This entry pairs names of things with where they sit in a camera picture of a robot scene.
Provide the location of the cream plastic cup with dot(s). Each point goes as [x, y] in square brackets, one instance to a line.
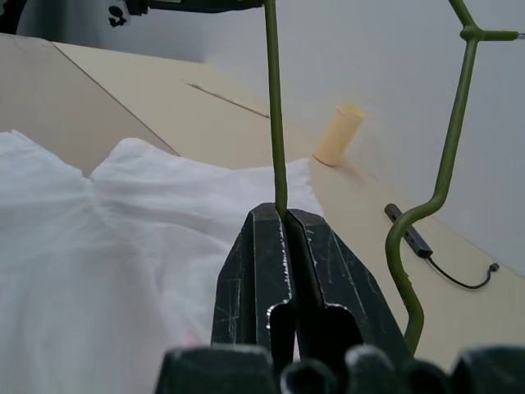
[339, 135]

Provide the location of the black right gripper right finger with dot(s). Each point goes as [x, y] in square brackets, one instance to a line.
[336, 279]

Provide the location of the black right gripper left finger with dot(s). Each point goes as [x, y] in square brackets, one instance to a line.
[250, 283]

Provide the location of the white shorts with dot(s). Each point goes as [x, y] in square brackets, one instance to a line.
[110, 246]

